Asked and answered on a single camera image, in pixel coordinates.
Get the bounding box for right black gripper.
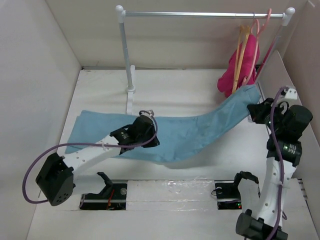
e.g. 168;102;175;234
248;97;286;134

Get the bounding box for light blue trousers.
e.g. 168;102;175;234
67;85;261;163

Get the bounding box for wooden clothes hanger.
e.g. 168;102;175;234
231;25;251;94

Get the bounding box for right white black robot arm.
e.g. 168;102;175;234
231;98;313;240

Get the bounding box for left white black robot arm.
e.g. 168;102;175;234
35;113;160;207

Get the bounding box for pink plastic clothes hanger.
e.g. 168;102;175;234
242;8;272;86

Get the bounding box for magenta pink garment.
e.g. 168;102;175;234
217;34;260;98

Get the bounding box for white metal clothes rack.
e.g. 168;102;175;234
115;5;296;115

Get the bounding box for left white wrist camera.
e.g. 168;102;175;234
139;110;155;119

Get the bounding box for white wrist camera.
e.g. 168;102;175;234
278;87;298;110
139;110;155;119

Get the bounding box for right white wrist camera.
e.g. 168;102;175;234
278;87;298;110

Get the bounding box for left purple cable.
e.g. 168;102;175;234
21;110;159;204

